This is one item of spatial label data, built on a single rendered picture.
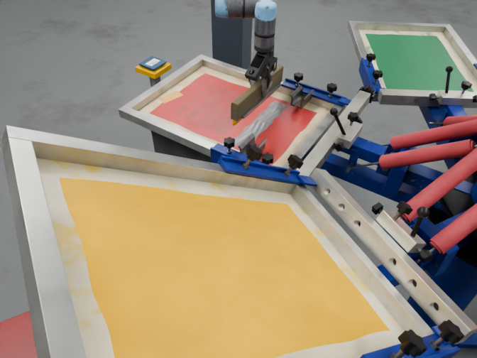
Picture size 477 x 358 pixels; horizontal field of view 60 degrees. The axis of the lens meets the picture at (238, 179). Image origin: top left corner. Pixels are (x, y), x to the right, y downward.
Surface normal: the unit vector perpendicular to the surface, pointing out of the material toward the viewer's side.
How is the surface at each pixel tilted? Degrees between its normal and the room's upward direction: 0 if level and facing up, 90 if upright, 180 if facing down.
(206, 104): 0
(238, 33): 90
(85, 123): 0
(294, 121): 0
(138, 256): 32
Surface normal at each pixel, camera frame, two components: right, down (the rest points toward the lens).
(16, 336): 0.01, -0.72
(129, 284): 0.48, -0.77
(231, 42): -0.32, 0.65
